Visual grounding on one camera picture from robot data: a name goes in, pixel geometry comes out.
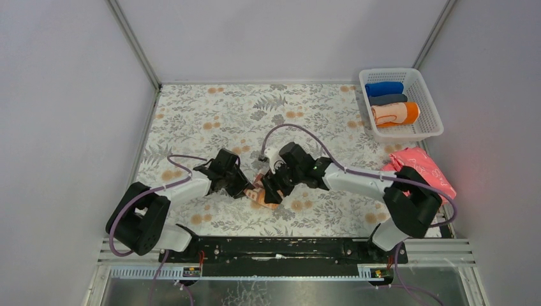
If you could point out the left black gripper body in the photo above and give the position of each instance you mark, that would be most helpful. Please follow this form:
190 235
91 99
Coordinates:
236 180

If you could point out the blue rolled towel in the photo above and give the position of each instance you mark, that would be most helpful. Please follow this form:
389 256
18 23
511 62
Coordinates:
384 88

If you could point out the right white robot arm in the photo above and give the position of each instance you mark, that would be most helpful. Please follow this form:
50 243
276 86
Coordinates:
410 201

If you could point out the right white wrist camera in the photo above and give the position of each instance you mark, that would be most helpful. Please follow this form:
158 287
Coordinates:
275 160

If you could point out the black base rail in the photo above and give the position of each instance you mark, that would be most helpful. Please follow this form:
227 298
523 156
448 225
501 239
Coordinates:
283 256

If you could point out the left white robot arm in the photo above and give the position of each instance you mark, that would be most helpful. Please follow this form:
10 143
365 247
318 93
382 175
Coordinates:
138 224

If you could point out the grey rolled towel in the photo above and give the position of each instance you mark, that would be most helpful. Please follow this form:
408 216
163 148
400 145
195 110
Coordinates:
387 99

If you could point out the orange cartoon towel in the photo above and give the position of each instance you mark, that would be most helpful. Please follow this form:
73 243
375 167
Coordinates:
395 114

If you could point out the peach lettered towel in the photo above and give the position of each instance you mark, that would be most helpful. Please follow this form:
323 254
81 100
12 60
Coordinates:
256 193

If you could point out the white plastic basket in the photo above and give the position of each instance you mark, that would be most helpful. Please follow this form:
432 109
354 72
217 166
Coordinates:
414 87

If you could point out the pink folded towel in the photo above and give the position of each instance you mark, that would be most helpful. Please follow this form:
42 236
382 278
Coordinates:
418 159

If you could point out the floral table mat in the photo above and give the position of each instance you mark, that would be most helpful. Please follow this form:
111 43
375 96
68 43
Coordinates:
193 122

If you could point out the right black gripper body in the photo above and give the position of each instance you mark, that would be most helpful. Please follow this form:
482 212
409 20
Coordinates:
275 184

